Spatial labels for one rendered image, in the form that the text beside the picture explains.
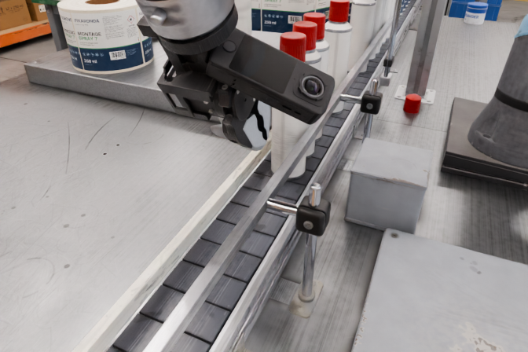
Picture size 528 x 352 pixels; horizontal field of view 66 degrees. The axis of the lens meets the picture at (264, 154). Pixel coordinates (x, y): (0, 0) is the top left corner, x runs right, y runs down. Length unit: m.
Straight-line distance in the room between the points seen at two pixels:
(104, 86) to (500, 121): 0.81
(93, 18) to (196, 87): 0.65
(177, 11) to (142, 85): 0.64
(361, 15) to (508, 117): 0.39
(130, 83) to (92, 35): 0.14
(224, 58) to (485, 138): 0.52
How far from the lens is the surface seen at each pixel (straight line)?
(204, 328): 0.42
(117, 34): 1.02
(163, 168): 0.73
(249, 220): 0.40
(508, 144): 0.75
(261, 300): 0.48
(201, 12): 0.32
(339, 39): 0.74
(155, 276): 0.43
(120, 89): 0.99
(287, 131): 0.55
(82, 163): 0.79
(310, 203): 0.40
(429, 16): 0.99
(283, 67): 0.37
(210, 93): 0.38
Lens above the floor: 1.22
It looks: 32 degrees down
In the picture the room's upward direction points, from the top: straight up
